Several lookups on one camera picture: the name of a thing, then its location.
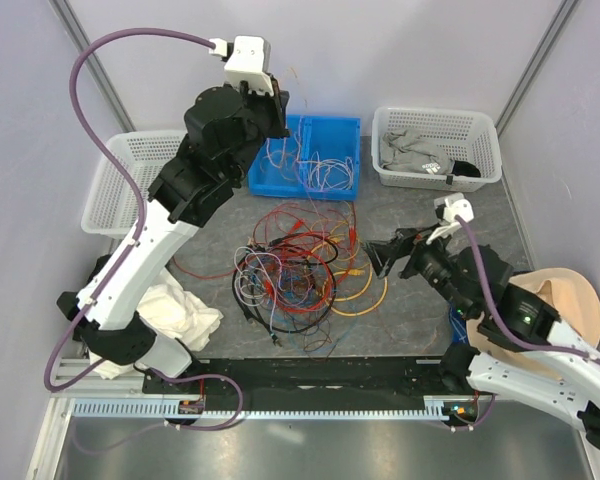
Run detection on white thin cable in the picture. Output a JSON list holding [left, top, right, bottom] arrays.
[[304, 152, 357, 193]]

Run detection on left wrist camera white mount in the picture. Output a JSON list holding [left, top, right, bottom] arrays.
[[209, 35, 274, 96]]

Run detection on tangled cable pile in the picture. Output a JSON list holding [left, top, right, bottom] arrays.
[[229, 199, 390, 357]]

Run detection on left grey aluminium post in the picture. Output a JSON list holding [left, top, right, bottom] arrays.
[[49, 0, 136, 132]]

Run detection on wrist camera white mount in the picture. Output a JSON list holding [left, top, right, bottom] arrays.
[[209, 35, 274, 96], [426, 192, 474, 245]]

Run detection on light blue cable duct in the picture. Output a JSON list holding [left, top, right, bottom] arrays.
[[71, 398, 449, 421]]

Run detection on blue divided plastic bin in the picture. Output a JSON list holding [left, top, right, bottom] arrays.
[[248, 115, 361, 202]]

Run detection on white basket with clothes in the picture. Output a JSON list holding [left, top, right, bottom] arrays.
[[371, 107, 502, 193]]

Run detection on yellow ethernet cable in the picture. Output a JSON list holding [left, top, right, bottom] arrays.
[[322, 240, 390, 317]]

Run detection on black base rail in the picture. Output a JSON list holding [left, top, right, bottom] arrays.
[[141, 355, 481, 416]]

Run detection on white cloth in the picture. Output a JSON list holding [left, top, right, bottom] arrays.
[[75, 252, 223, 379]]

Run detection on black cloth in basket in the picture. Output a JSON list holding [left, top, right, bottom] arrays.
[[451, 161, 481, 178]]

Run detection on red thin wire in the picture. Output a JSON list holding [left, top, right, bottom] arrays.
[[171, 254, 241, 279]]

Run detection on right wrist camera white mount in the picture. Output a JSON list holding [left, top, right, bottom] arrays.
[[426, 192, 474, 245]]

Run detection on pink orange thin wire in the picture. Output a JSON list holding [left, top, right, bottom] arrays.
[[259, 64, 311, 186]]

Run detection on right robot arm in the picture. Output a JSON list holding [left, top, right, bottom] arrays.
[[362, 226, 600, 450]]

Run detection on empty white basket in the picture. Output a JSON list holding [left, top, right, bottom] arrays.
[[81, 130, 185, 239]]

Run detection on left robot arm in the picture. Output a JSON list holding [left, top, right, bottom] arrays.
[[58, 74, 289, 393]]

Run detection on beige bucket hat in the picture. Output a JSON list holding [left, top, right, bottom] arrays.
[[467, 268, 600, 371]]

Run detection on blue cloth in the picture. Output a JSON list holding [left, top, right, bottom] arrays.
[[448, 307, 469, 344]]

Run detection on grey adidas sweatshirt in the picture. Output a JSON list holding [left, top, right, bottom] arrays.
[[379, 128, 454, 175]]

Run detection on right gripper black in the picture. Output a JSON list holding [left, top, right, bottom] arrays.
[[359, 220, 473, 316]]

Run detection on grey aluminium corner post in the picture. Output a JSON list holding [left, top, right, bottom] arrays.
[[495, 0, 581, 137]]

